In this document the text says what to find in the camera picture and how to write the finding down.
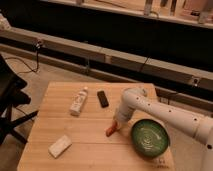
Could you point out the pale yellow pusher tool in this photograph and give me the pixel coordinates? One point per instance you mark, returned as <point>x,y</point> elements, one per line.
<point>120,125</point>

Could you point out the red orange pepper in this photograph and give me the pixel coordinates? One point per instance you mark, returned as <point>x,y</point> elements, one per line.
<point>111,129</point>

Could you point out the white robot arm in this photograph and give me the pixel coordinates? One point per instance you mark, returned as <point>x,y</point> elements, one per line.
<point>190,123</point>

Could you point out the green bowl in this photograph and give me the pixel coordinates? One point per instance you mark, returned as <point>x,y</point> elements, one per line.
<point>149,138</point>

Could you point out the black rectangular block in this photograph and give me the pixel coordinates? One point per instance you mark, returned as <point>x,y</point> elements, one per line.
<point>102,99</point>

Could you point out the white bottle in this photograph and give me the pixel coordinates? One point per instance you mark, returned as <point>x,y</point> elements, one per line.
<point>79,101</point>

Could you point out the white sponge block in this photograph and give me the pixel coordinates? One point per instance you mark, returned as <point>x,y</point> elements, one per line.
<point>58,147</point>

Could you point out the black office chair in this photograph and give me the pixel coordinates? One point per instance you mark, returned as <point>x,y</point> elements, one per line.
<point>11,95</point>

